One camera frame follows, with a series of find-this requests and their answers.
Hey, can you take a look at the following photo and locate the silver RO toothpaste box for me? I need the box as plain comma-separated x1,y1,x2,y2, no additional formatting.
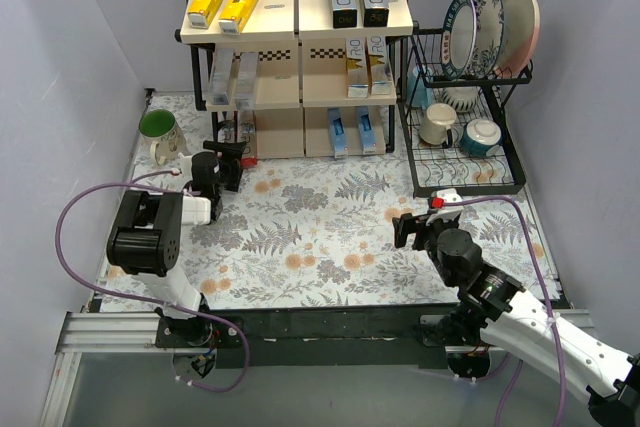
366,36,393,95

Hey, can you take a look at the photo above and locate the teal rimmed plate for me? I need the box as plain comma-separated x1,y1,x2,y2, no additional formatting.
440,0,476,80

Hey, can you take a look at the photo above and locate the green floral mug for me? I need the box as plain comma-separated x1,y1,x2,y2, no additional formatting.
138,109,190,166

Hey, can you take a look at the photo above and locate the small yellow box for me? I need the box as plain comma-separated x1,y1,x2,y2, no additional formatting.
219,0,259,35

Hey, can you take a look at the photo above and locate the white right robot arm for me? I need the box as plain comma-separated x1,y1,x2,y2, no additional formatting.
393,209,639,426

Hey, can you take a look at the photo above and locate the light blue mug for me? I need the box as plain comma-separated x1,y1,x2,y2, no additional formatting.
407,66,434,110

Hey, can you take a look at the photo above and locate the purple cable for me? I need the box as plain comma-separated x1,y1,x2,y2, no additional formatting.
444,196,569,427
54,166,251,393

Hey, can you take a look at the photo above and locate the white bowl blue pattern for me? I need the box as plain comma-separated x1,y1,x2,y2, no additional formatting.
442,86,479,113

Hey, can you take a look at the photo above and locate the brown red toothpaste box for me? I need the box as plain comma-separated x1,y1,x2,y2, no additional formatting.
217,112,237,143

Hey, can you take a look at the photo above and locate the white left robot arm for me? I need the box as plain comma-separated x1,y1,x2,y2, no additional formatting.
106,141,246,347

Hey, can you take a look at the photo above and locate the silver striped toothpaste box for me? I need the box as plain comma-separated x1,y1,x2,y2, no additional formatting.
208,47,235,105

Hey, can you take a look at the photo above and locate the black wire dish rack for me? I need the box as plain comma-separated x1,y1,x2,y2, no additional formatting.
398,26,533,198

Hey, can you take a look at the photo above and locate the silver white toothpaste box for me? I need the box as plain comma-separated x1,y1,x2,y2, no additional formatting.
234,52,259,111

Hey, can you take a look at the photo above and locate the light blue toothpaste box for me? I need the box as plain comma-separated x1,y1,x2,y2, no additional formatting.
327,108,348,158

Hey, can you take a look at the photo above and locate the pink beige plate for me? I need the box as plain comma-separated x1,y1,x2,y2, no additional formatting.
494,0,540,78

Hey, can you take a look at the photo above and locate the blue floral plate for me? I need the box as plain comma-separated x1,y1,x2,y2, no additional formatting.
469,0,504,78

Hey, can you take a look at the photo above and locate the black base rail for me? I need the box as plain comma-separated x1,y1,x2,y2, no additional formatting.
57,296,599,368

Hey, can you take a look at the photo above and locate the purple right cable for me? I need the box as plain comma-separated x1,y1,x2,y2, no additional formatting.
444,196,569,427

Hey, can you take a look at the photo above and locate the beige three-tier shelf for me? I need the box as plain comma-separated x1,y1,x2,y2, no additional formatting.
174,0,414,160

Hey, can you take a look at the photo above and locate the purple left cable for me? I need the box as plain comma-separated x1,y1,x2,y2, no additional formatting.
54,166,251,393

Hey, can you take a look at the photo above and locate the cream mug black handle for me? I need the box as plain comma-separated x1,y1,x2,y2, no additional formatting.
419,103,457,149

